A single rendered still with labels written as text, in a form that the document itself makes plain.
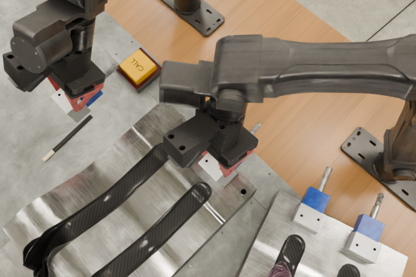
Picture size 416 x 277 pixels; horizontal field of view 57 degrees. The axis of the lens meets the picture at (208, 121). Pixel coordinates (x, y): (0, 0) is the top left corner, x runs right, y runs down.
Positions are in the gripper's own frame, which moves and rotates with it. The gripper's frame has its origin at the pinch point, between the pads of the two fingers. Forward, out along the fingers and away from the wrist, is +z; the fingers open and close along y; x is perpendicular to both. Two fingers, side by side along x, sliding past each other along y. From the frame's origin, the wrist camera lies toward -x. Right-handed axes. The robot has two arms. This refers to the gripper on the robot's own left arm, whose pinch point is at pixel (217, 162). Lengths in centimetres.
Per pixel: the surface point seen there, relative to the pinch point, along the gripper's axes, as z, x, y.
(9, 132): 13.6, -23.8, -41.4
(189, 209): 8.3, -6.7, 0.7
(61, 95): -3.9, -14.7, -27.6
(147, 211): 9.1, -12.7, -4.3
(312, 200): 6.6, 11.9, 14.6
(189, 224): 9.0, -8.5, 2.7
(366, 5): 43, 145, -42
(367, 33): 49, 134, -32
